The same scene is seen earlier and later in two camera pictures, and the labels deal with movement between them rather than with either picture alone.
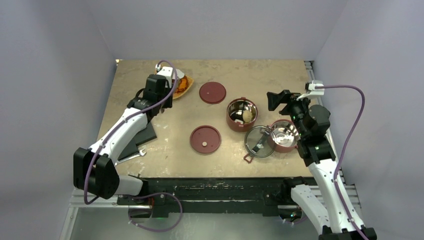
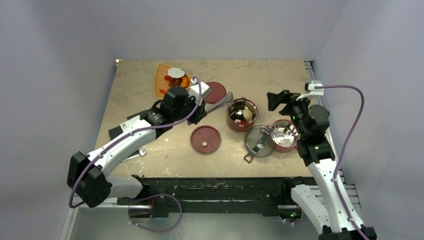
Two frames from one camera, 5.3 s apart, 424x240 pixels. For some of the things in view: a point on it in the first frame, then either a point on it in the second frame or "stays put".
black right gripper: x=275 y=99 stays put
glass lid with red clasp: x=260 y=142 stays put
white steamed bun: x=247 y=116 stays put
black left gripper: x=168 y=102 -> x=200 y=114
